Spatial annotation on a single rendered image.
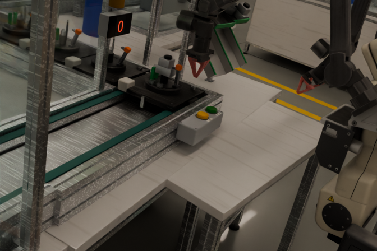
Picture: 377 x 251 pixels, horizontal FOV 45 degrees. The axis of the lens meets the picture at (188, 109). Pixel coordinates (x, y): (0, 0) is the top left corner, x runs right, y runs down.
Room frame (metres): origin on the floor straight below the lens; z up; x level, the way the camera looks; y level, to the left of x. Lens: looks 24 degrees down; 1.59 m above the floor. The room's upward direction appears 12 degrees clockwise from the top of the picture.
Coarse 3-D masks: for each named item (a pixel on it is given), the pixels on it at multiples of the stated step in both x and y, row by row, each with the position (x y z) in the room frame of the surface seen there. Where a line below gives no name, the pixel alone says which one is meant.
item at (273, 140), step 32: (256, 128) 1.64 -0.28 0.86; (288, 128) 1.70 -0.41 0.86; (320, 128) 1.77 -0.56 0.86; (192, 160) 1.29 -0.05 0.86; (224, 160) 1.33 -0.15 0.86; (256, 160) 1.38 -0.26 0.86; (288, 160) 1.43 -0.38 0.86; (192, 192) 1.11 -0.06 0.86; (224, 192) 1.14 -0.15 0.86; (256, 192) 1.20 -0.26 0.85
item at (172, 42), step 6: (132, 36) 2.54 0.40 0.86; (138, 36) 2.56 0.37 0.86; (144, 36) 2.59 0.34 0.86; (162, 36) 2.67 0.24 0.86; (168, 36) 2.70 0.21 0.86; (174, 36) 2.73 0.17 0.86; (180, 36) 2.76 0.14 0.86; (156, 42) 2.53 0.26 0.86; (162, 42) 2.55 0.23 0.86; (168, 42) 2.58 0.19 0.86; (174, 42) 2.61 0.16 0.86; (180, 42) 2.68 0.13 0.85; (168, 48) 2.56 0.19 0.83; (174, 48) 2.67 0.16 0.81; (180, 48) 2.72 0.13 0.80
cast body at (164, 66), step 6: (162, 60) 1.56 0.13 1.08; (168, 60) 1.56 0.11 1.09; (174, 60) 1.59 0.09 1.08; (156, 66) 1.57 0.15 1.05; (162, 66) 1.56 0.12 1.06; (168, 66) 1.55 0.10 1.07; (156, 72) 1.57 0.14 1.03; (162, 72) 1.56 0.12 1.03; (168, 72) 1.55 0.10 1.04; (174, 72) 1.58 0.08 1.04
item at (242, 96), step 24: (120, 48) 2.28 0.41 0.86; (144, 48) 2.37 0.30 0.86; (240, 96) 1.95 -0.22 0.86; (264, 96) 2.01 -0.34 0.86; (240, 120) 1.68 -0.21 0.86; (144, 168) 1.18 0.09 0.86; (168, 168) 1.21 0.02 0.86; (120, 192) 1.03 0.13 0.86; (144, 192) 1.06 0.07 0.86; (96, 216) 0.91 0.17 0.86; (120, 216) 0.94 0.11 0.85; (72, 240) 0.81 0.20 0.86; (96, 240) 0.86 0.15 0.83
